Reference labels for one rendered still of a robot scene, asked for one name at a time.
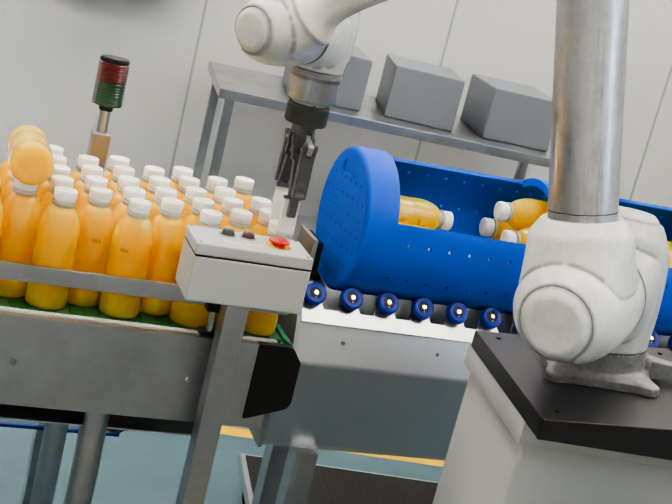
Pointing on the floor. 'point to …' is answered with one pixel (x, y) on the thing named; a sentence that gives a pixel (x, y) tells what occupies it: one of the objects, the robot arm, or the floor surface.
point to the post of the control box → (212, 404)
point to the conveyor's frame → (122, 385)
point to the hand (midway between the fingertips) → (283, 213)
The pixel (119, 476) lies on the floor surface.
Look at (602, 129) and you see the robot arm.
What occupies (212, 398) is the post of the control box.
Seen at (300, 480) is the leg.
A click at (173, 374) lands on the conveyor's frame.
